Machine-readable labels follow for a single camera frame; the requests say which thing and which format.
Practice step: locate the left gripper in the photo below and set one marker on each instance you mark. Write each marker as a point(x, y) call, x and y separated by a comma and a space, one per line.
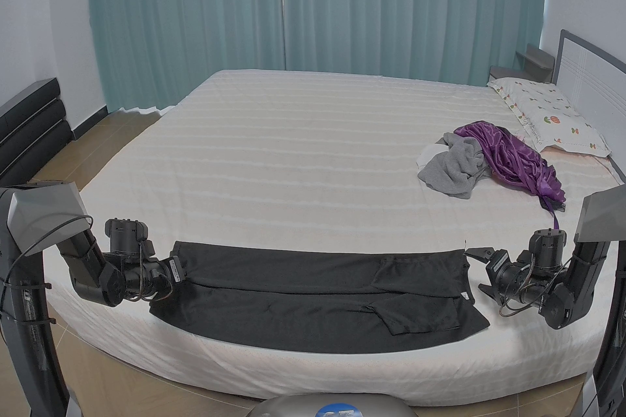
point(156, 278)

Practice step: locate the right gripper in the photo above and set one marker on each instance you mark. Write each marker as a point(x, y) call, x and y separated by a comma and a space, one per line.
point(503, 278)

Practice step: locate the black T-shirt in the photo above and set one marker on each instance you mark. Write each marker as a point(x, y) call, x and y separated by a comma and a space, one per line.
point(293, 297)

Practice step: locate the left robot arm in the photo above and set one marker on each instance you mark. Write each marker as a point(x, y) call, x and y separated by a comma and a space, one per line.
point(44, 210)

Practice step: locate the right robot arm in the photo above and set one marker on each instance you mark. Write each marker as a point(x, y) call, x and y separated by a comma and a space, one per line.
point(599, 219)

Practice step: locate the bed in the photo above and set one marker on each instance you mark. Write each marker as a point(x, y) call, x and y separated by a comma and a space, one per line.
point(293, 161)

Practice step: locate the grey garment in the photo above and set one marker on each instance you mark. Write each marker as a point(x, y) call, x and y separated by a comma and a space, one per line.
point(452, 173)

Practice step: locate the purple satin garment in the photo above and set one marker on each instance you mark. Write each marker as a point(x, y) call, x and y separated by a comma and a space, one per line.
point(508, 156)

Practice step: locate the white garment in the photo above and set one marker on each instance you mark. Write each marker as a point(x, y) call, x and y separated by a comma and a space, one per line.
point(428, 153)

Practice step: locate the white printed pillow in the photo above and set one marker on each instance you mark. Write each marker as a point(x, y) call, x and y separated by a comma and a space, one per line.
point(552, 114)

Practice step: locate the black chest of drawers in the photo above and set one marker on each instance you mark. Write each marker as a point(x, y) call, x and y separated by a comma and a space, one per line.
point(29, 126)

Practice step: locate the grey bedside table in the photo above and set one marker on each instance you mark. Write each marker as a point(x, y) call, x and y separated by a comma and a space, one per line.
point(535, 62)

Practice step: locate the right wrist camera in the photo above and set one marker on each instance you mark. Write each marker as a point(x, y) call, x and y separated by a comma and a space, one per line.
point(526, 261)

